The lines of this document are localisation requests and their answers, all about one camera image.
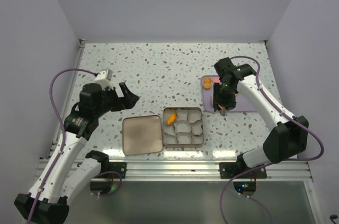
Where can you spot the gold cookie tin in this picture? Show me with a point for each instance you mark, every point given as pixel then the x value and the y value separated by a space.
pixel 186 131

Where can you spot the pink cookie on tray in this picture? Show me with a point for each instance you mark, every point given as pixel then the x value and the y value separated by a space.
pixel 216 79

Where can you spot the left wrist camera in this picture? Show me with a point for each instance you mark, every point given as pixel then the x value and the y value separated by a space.
pixel 103 78

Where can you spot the metal tongs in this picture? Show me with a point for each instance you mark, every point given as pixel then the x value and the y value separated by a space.
pixel 223 111

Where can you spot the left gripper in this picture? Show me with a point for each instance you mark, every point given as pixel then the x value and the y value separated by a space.
pixel 127 101

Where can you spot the orange fish cookie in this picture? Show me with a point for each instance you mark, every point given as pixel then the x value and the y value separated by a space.
pixel 171 119

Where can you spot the lilac tray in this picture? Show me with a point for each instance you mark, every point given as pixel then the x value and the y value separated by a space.
pixel 242 104

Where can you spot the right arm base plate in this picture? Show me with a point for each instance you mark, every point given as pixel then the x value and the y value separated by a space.
pixel 228 170

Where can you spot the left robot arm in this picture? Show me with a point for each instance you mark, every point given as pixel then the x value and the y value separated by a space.
pixel 48 201

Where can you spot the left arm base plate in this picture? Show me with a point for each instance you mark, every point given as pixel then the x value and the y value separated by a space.
pixel 118 169

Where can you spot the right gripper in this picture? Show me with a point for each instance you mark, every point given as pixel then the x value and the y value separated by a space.
pixel 230 104

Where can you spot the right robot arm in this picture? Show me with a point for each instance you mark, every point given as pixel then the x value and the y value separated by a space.
pixel 288 133

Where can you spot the gold tin lid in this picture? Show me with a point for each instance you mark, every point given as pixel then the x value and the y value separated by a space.
pixel 142 135

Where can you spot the aluminium rail frame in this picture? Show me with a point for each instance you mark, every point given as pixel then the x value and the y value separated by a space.
pixel 207 170

